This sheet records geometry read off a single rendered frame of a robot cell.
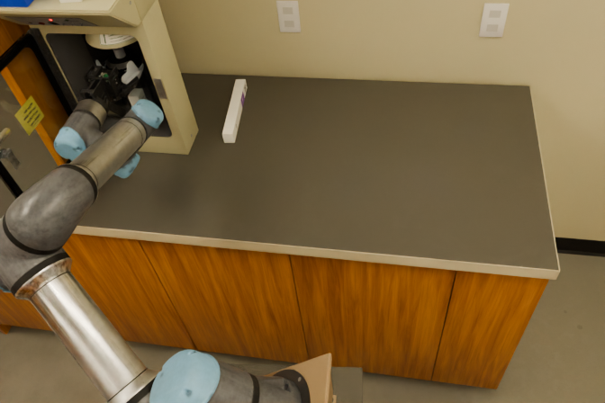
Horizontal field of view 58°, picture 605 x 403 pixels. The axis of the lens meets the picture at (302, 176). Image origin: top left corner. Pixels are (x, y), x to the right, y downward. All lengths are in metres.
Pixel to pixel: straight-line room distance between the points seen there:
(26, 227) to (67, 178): 0.11
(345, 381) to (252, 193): 0.60
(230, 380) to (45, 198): 0.45
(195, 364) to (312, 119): 1.00
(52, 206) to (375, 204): 0.83
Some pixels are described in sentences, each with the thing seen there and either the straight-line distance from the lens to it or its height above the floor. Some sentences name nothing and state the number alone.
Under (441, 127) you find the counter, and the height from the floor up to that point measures 0.94.
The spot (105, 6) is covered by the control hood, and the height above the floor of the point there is 1.51.
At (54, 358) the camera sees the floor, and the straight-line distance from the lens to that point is 2.63.
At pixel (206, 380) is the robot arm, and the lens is 0.96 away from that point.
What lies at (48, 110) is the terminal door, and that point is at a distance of 1.66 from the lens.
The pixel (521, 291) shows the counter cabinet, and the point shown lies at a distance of 1.60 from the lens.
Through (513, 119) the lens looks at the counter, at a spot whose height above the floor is 0.94.
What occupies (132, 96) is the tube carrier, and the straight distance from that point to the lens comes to 1.66.
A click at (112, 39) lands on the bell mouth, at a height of 1.34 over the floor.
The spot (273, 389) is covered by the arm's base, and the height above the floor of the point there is 1.15.
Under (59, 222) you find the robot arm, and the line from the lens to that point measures 1.06.
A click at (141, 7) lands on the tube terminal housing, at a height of 1.44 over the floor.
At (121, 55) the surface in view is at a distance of 1.62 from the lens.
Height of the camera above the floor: 2.12
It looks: 48 degrees down
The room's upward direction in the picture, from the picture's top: 7 degrees counter-clockwise
